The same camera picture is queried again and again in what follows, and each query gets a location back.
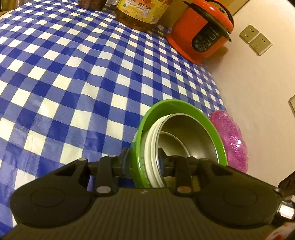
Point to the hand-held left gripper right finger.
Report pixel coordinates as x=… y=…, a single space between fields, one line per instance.
x=163 y=167

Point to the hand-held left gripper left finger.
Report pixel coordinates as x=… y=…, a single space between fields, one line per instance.
x=124 y=165

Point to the green rimmed steel bowl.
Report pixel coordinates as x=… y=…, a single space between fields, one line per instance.
x=138 y=159

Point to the small stainless steel bowl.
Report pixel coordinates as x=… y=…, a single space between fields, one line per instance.
x=171 y=144

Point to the large stainless steel bowl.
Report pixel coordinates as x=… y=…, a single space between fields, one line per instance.
x=198 y=133

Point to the pink cut-glass bowl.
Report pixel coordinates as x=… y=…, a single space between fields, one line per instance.
x=232 y=138

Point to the blue white checkered tablecloth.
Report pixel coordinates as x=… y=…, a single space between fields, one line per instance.
x=69 y=80

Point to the red electric pressure cooker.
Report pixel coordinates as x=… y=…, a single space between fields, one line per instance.
x=184 y=30

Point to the cooking oil bottle yellow label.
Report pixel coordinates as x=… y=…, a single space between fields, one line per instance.
x=140 y=13

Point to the dark glass jar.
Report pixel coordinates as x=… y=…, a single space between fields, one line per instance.
x=92 y=4

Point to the white wall plate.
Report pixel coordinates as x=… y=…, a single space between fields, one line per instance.
x=292 y=106

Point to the beige wall socket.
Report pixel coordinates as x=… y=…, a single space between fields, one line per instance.
x=261 y=44
x=248 y=34

